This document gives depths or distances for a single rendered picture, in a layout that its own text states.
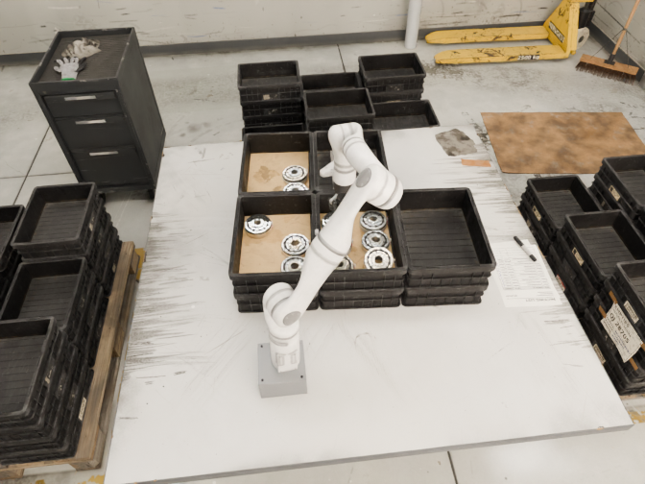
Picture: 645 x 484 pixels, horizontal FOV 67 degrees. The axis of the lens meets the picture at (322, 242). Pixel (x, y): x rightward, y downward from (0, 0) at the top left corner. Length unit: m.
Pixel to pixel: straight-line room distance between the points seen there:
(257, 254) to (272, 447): 0.67
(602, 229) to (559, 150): 1.22
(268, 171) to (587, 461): 1.86
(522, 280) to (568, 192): 1.24
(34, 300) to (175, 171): 0.87
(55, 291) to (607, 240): 2.67
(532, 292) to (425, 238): 0.45
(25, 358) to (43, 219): 0.80
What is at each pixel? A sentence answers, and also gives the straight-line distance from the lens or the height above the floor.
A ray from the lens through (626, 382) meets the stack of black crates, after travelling 2.50.
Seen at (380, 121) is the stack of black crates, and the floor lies 0.38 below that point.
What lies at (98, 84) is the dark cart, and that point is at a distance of 2.93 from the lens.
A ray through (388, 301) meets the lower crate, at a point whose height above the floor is 0.74.
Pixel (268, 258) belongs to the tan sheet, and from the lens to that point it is 1.81.
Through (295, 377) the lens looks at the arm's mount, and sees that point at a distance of 1.58.
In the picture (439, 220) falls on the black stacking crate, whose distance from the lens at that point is 1.97.
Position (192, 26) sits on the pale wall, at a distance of 4.94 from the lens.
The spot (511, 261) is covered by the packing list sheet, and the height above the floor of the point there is 0.70.
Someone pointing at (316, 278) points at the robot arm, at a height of 1.19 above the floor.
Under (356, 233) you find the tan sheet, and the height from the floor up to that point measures 0.83.
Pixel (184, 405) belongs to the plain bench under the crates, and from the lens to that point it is 1.70.
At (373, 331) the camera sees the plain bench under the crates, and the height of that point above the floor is 0.70.
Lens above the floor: 2.20
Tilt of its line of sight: 48 degrees down
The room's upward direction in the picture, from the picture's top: 1 degrees counter-clockwise
